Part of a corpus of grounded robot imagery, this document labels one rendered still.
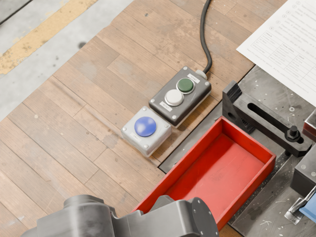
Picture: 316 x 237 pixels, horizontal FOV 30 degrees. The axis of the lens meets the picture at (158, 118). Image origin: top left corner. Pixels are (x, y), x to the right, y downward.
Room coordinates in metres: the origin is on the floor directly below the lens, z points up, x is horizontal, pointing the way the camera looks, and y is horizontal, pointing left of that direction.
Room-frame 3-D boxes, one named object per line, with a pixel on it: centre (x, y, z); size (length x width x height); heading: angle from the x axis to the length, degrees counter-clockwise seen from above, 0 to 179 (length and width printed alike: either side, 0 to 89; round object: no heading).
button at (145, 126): (0.50, 0.03, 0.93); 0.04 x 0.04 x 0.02
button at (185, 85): (0.57, -0.06, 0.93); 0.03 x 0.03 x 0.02
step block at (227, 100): (0.49, -0.15, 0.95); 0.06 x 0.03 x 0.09; 38
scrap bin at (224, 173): (0.35, -0.05, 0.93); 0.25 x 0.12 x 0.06; 128
